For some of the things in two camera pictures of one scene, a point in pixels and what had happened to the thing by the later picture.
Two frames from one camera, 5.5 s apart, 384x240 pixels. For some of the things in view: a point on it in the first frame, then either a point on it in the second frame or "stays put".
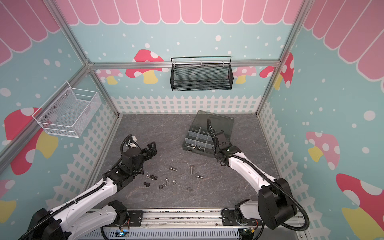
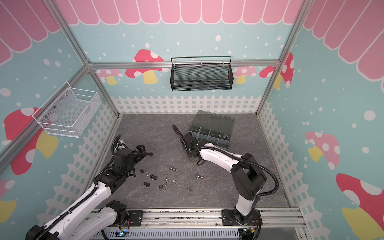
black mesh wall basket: x=201 y=73 stays put
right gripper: x=218 y=137 → x=186 y=143
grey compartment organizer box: x=199 y=140 stays put
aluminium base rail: x=189 y=218 stays put
